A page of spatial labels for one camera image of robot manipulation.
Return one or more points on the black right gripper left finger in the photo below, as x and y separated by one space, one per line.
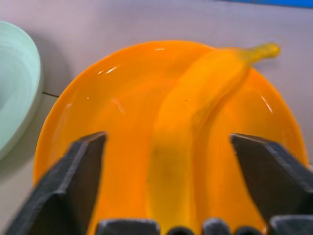
66 186

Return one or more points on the pale green plate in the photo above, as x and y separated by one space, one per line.
14 88

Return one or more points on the yellow banana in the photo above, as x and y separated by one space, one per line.
193 117

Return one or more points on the orange plate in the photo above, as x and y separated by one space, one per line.
117 117

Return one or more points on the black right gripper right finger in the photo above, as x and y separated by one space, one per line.
274 176

